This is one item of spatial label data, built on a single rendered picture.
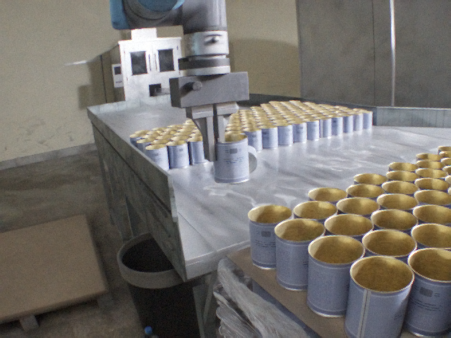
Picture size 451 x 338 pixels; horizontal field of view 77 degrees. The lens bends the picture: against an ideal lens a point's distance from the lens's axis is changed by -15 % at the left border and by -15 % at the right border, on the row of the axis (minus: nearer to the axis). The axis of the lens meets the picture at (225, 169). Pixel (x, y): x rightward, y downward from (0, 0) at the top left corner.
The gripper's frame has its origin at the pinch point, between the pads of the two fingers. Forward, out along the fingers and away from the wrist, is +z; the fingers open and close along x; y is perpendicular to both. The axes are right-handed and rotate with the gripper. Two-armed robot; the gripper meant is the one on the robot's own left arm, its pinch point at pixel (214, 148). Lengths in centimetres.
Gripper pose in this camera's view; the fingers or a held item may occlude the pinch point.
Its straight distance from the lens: 59.2
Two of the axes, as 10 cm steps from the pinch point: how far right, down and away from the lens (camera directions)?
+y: 4.7, 2.4, -8.5
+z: 0.7, 9.5, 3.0
